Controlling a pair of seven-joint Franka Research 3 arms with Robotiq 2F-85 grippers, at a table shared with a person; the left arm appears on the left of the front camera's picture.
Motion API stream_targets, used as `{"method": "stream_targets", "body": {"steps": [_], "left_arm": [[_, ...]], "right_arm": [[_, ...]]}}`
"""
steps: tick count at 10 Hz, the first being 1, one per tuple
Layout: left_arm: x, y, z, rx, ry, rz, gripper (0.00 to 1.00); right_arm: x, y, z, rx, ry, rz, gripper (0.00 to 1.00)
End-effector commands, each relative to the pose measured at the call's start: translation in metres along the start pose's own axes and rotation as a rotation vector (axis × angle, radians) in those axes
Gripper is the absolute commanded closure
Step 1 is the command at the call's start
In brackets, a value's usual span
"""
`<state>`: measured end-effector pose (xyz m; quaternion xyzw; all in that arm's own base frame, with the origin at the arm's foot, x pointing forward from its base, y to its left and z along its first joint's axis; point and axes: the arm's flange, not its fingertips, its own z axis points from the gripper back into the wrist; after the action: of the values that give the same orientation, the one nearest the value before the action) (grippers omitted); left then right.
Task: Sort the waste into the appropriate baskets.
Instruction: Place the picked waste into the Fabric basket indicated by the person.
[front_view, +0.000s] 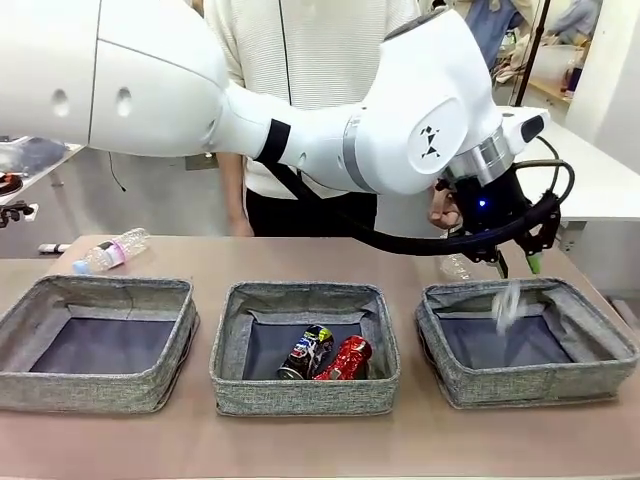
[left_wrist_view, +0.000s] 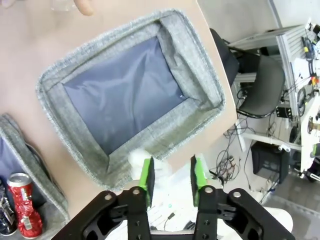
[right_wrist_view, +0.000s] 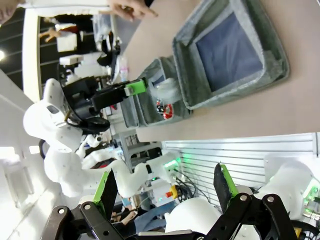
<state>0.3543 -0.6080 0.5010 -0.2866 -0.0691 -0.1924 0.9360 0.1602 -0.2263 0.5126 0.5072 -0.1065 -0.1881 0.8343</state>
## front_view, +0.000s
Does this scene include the bystander in blue shirt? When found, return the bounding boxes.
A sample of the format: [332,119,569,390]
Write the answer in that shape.
[463,0,526,74]

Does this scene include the person's right forearm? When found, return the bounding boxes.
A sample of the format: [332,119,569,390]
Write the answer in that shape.
[216,151,249,224]

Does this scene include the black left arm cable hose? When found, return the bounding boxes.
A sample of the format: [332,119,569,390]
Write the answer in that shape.
[259,134,576,265]

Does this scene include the grey fabric basket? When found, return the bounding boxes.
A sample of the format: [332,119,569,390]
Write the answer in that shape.
[0,274,201,415]
[208,280,402,419]
[414,277,640,411]

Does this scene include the white paper ball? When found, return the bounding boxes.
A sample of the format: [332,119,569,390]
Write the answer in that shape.
[491,278,524,332]

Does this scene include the orange and black roll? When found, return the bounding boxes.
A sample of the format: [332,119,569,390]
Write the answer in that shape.
[0,169,25,195]

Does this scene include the crushed red drink can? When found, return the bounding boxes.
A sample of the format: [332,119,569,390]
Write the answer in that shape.
[312,334,374,382]

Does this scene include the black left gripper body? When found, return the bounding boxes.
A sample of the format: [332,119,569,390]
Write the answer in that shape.
[439,167,534,252]

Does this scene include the bystander in grey shirt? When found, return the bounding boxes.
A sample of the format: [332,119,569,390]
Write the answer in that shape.
[544,0,605,47]

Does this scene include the crushed black drink can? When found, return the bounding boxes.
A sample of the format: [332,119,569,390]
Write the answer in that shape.
[277,324,335,380]

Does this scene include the clear bottle with pink label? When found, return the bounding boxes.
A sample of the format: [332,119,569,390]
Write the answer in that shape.
[72,227,153,276]

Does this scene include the black trousers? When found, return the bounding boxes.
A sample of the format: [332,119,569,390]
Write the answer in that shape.
[244,182,380,238]

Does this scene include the clear plastic storage box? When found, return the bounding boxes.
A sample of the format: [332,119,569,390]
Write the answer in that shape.
[0,135,70,175]

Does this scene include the white knit sweater torso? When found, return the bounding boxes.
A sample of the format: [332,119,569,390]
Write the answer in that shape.
[203,0,422,195]

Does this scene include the thin black hanging cable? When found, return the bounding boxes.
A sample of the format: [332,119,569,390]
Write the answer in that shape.
[107,149,127,193]

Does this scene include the thin black cord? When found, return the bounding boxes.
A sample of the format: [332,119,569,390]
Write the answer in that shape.
[277,0,297,109]

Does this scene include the small white side table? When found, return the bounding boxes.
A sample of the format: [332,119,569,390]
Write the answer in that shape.
[0,143,87,204]

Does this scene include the large white table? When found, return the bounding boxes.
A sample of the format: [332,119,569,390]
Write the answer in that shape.
[493,103,640,241]

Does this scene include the black stand pole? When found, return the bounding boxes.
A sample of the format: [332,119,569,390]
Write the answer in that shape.
[512,0,552,109]

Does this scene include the person's left hand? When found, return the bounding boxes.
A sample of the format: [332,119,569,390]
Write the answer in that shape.
[427,189,464,232]

